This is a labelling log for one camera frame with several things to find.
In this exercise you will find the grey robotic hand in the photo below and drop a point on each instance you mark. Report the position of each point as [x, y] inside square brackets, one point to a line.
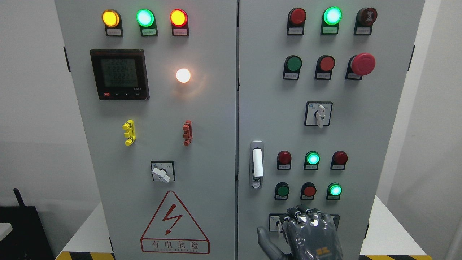
[310, 233]

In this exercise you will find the silver door handle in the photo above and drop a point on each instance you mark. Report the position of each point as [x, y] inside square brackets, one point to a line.
[256, 164]

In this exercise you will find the grey cabinet door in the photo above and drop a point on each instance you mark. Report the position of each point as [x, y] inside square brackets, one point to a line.
[272, 110]
[205, 169]

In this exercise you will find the red push button lower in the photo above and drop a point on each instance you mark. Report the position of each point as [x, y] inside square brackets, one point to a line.
[308, 191]

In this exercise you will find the red push button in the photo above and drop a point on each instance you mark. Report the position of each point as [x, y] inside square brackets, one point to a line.
[308, 191]
[324, 67]

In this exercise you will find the green indicator light lower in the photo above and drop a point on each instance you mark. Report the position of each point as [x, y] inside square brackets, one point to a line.
[334, 191]

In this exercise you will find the green indicator light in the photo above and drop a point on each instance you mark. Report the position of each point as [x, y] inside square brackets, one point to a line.
[330, 21]
[147, 22]
[312, 159]
[334, 191]

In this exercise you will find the green push button lower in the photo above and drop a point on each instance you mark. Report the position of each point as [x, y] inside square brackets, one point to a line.
[281, 191]

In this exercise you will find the green push button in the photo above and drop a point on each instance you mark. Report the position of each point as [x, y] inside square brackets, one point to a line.
[292, 66]
[281, 191]

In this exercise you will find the green indicator light middle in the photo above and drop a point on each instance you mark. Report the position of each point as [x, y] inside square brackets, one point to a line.
[312, 159]

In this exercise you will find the red indicator light middle right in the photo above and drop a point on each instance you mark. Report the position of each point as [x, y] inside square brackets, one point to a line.
[339, 160]

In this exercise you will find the red indicator light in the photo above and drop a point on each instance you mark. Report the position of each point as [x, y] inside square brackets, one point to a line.
[339, 160]
[284, 159]
[296, 22]
[179, 22]

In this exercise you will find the red indicator light middle left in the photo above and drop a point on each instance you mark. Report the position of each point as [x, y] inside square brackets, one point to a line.
[284, 159]

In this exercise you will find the red electric warning sticker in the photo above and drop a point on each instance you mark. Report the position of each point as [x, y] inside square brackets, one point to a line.
[172, 229]

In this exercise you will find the red terminal block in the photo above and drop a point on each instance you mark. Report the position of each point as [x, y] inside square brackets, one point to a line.
[187, 135]

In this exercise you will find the red push button upper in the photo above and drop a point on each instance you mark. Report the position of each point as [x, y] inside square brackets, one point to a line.
[324, 67]

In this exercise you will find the green push button upper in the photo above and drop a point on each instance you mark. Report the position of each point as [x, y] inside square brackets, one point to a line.
[292, 66]

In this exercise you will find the red emergency stop button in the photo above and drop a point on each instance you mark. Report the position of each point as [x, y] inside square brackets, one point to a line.
[359, 66]

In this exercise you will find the white glowing indicator light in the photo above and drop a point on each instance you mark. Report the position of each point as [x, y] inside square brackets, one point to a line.
[183, 75]

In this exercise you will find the yellow terminal block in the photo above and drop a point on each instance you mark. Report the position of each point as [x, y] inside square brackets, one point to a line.
[129, 134]

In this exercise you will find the red indicator light top right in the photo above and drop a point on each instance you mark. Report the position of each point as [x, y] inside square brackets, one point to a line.
[296, 22]

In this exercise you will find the green indicator light top right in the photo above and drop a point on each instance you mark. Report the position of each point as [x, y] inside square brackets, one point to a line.
[330, 21]

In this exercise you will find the dark red buzzer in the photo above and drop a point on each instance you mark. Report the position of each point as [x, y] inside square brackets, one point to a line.
[364, 21]

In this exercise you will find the black digital power meter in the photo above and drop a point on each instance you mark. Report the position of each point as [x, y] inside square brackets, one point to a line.
[120, 74]

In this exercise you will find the red indicator light top left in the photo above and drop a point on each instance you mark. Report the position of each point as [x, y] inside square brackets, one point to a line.
[179, 22]

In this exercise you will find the green indicator light top left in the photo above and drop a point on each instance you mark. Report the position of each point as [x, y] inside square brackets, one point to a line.
[147, 22]

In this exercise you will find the black box at left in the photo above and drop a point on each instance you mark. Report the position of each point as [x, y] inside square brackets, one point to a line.
[27, 240]

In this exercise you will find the yellow indicator light top left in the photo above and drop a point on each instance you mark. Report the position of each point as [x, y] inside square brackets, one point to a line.
[112, 22]

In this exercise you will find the black rotary selector switch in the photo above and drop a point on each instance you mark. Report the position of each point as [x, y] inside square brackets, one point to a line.
[336, 219]

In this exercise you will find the white selector switch lower right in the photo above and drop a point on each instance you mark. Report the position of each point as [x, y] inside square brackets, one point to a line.
[276, 222]

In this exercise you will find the white selector switch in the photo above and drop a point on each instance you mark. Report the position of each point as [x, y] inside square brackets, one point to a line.
[318, 113]
[276, 222]

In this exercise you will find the white selector switch upper right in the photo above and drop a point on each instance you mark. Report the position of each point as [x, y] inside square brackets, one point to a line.
[318, 113]

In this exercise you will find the white selector switch left door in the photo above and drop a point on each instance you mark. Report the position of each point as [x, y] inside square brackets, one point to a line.
[163, 171]

